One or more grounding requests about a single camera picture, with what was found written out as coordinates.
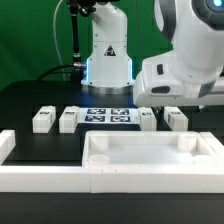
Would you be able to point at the white desk top tray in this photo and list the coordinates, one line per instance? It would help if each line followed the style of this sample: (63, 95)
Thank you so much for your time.
(150, 148)

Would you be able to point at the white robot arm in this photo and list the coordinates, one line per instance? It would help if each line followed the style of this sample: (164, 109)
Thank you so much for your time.
(189, 74)

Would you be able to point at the fiducial marker sheet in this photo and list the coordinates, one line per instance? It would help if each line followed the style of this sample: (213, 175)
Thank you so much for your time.
(108, 116)

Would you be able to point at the white U-shaped fence wall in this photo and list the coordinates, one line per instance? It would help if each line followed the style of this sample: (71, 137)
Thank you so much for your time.
(201, 177)

